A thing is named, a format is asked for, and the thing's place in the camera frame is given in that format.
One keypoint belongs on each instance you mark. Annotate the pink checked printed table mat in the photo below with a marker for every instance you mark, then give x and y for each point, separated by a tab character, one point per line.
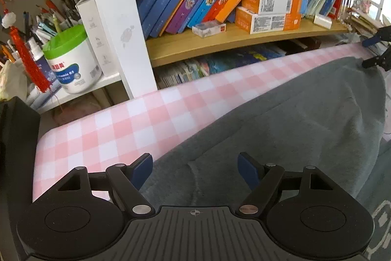
122	123

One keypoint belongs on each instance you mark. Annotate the tall white carton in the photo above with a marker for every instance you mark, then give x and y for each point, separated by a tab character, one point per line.
97	34

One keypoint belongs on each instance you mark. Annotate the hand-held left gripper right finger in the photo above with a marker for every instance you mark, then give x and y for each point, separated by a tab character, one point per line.
249	170

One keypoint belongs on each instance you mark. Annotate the white charger plug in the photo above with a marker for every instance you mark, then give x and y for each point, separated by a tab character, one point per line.
322	22

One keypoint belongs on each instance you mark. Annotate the white bottle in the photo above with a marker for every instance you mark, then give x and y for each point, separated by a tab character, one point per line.
34	51

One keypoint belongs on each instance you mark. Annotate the small red and white box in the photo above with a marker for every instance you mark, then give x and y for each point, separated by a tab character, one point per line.
209	28

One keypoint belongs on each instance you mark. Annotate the pile of booklets and papers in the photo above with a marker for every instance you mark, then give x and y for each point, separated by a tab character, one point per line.
363	22

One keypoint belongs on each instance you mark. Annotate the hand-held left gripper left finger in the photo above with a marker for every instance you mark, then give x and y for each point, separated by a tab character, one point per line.
143	170

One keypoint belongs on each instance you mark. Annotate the bunch of pens and brushes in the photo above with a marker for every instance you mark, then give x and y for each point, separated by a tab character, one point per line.
65	8

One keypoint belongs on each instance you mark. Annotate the orange and white carton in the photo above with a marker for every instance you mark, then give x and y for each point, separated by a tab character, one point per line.
272	1
265	23

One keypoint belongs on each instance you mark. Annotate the stack of thin magazines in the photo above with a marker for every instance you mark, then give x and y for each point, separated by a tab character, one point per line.
229	62

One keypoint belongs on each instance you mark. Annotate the white and wood bookshelf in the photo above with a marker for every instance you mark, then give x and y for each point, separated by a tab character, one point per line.
113	19

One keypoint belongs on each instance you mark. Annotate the white plastic bag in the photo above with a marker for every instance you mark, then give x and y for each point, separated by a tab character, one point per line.
10	77

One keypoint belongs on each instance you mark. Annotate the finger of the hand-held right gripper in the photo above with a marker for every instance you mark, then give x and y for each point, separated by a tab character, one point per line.
374	61
371	40

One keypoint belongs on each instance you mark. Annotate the white tub with green lid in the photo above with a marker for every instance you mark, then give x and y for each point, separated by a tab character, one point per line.
73	68

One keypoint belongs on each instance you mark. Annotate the red tassel ornament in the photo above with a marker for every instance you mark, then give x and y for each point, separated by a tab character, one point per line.
27	65

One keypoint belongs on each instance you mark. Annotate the grey sweatpants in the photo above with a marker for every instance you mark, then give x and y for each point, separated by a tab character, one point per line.
275	114

